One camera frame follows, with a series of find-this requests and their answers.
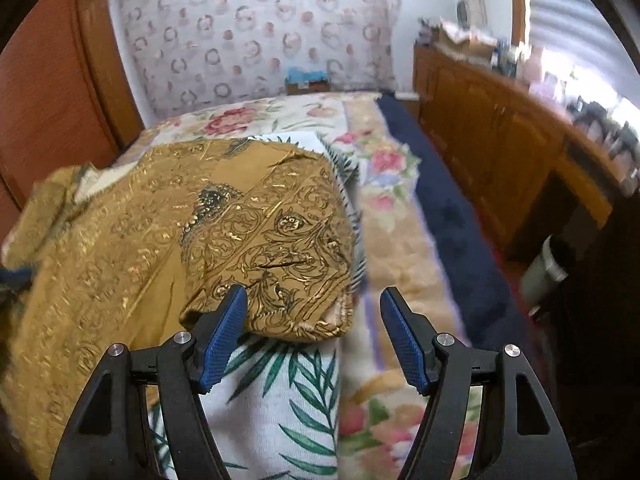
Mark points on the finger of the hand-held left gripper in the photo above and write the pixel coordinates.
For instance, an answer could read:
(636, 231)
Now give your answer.
(12, 280)

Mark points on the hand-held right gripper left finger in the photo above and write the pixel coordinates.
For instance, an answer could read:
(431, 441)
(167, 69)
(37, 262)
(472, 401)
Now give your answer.
(222, 345)

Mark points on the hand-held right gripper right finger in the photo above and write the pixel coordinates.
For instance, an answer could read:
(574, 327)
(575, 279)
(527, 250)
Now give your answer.
(405, 345)

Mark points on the mustard patterned garment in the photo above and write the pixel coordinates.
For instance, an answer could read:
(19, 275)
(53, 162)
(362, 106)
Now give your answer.
(125, 260)

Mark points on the white leaf print sheet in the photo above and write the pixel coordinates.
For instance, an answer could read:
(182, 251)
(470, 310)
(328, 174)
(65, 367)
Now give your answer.
(280, 385)

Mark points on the floral blanket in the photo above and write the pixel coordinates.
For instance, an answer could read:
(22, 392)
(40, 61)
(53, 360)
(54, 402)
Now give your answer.
(395, 240)

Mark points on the navy blue blanket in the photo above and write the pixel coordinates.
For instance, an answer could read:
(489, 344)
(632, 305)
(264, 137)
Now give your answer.
(450, 200)

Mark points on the grey bin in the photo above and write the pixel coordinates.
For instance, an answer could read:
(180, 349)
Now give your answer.
(545, 270)

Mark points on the wooden headboard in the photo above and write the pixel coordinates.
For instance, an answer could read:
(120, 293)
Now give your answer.
(50, 85)

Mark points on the long wooden cabinet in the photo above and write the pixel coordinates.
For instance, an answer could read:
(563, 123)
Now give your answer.
(500, 125)

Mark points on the blue box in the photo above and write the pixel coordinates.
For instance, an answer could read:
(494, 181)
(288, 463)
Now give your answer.
(306, 80)

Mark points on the clutter of small containers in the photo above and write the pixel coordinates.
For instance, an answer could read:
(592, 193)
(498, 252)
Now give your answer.
(590, 105)

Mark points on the cardboard box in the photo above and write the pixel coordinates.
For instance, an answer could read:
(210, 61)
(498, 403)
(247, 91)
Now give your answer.
(465, 40)

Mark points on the circle print hanging cloth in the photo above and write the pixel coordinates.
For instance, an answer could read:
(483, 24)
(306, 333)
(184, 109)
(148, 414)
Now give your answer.
(250, 25)

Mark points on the striped window blind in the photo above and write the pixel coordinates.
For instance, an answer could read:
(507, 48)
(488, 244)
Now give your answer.
(570, 5)

